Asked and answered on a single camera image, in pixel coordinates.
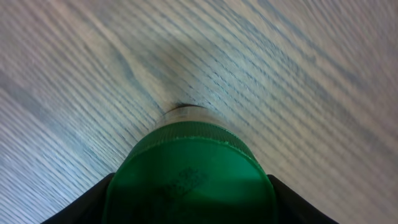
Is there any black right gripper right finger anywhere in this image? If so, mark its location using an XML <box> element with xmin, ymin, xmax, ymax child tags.
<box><xmin>268</xmin><ymin>174</ymin><xmax>338</xmax><ymax>224</ymax></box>

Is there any green lid jar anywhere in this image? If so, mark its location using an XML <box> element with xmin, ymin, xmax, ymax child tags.
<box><xmin>101</xmin><ymin>106</ymin><xmax>278</xmax><ymax>223</ymax></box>

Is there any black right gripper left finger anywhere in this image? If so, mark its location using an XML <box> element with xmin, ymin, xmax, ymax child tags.
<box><xmin>42</xmin><ymin>173</ymin><xmax>114</xmax><ymax>224</ymax></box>

